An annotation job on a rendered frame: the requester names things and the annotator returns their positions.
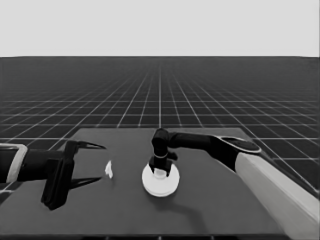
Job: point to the large thick white disc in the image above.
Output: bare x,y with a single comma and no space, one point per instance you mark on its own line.
150,183

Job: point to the small white T-shaped piece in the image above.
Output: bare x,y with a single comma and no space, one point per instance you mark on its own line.
108,170

